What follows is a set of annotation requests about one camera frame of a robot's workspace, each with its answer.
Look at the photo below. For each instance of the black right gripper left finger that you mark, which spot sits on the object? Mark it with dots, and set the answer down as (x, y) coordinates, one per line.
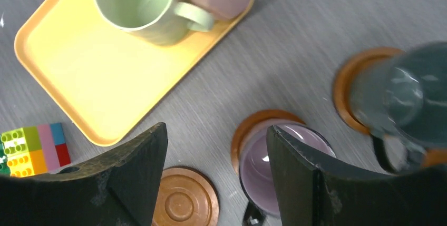
(117, 187)

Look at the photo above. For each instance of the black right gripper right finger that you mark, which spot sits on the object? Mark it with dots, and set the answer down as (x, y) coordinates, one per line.
(314, 188)

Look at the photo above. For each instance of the purple mug black handle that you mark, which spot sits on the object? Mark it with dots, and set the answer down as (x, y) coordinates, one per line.
(254, 168)

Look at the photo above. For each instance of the brown wooden coaster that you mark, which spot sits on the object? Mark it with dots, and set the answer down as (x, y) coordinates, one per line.
(186, 197)
(346, 75)
(248, 124)
(434, 157)

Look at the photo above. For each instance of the yellow plastic tray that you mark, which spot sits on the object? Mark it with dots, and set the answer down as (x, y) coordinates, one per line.
(104, 80)

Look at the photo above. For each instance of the dark grey green mug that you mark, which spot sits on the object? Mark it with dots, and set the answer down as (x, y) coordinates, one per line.
(405, 97)

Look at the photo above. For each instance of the light green mug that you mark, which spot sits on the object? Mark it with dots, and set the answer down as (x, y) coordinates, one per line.
(160, 22)

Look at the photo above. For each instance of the colourful toy brick block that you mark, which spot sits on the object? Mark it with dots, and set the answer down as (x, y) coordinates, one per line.
(33, 150)

